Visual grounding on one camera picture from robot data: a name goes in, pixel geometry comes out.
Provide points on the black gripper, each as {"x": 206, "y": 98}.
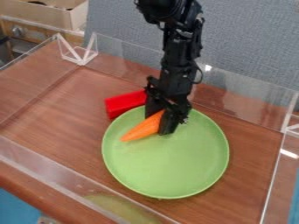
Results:
{"x": 166, "y": 93}

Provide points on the orange toy carrot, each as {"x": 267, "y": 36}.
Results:
{"x": 145, "y": 129}

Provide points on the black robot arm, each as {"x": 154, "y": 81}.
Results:
{"x": 178, "y": 18}

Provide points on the green plate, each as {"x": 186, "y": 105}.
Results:
{"x": 167, "y": 167}

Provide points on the red block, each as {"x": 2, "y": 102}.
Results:
{"x": 121, "y": 103}

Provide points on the cardboard box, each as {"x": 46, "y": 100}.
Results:
{"x": 66, "y": 14}

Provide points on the wooden shelf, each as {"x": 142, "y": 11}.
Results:
{"x": 34, "y": 32}

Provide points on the clear acrylic corner bracket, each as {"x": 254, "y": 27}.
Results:
{"x": 77, "y": 54}

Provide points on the clear acrylic tray wall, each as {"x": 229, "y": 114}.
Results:
{"x": 54, "y": 121}

